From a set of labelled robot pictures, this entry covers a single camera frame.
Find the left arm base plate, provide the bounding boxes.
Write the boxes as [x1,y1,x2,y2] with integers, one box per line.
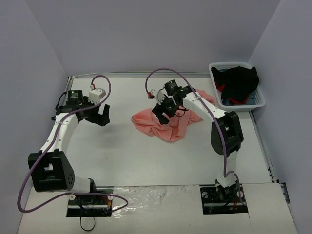
[66,195,113,218]

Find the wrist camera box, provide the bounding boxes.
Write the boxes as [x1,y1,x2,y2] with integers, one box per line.
[147,89,160,101]
[88,88,106,104]

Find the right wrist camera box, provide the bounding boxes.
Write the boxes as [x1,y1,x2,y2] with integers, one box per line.
[147,89,160,101]

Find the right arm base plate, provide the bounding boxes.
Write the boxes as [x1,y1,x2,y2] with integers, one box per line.
[200,185,248,215]

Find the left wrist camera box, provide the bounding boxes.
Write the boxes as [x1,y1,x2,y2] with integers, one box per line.
[88,88,106,104]

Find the black loop cable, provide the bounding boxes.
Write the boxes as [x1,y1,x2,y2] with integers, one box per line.
[79,215,96,232]

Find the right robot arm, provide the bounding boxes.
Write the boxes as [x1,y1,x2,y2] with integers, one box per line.
[148,80,244,201]

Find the black and red clothes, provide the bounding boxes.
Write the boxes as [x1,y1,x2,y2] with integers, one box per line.
[212,66,259,105]

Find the pink t shirt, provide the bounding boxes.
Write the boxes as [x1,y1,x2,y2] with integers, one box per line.
[131,88,216,143]

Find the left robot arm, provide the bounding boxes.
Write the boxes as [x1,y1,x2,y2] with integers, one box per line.
[28,88,110,204]

